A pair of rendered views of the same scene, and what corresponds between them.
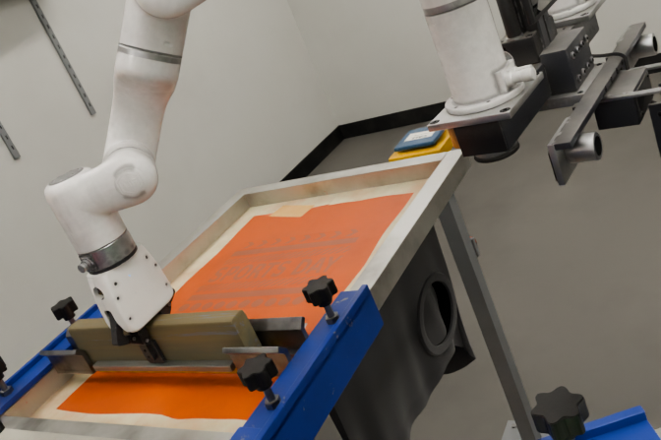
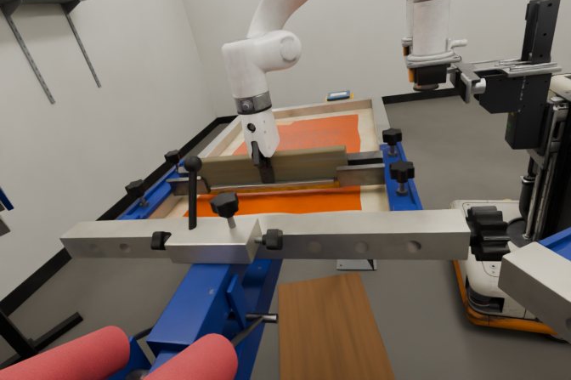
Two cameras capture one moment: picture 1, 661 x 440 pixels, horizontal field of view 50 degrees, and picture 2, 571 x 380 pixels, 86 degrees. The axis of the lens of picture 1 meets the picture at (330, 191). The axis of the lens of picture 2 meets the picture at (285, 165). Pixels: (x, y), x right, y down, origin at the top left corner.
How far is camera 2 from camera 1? 0.63 m
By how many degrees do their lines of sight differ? 19
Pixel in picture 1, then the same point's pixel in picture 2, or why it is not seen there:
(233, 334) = (342, 158)
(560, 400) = not seen: outside the picture
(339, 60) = (222, 86)
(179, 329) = (297, 157)
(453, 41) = (434, 17)
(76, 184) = (253, 43)
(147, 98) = (285, 4)
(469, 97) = (432, 52)
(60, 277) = (76, 174)
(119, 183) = (284, 48)
